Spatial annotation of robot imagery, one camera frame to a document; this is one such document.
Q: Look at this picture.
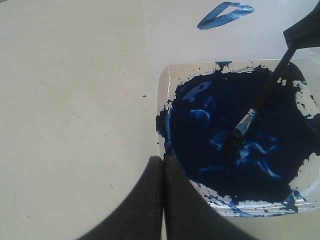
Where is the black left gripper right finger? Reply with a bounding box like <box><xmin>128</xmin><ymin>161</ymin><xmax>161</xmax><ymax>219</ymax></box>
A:
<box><xmin>162</xmin><ymin>155</ymin><xmax>254</xmax><ymax>240</ymax></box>

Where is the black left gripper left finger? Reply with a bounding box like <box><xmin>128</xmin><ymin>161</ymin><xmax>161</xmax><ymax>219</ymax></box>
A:
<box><xmin>79</xmin><ymin>156</ymin><xmax>163</xmax><ymax>240</ymax></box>

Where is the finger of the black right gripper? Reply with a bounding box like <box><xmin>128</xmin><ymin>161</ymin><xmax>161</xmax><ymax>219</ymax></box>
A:
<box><xmin>283</xmin><ymin>2</ymin><xmax>320</xmax><ymax>50</ymax></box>

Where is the black paintbrush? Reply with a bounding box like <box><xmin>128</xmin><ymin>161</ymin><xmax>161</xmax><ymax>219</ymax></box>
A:
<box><xmin>222</xmin><ymin>47</ymin><xmax>297</xmax><ymax>154</ymax></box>

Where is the white square paint plate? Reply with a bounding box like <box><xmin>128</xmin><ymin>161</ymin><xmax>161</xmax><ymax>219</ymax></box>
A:
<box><xmin>156</xmin><ymin>59</ymin><xmax>320</xmax><ymax>217</ymax></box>

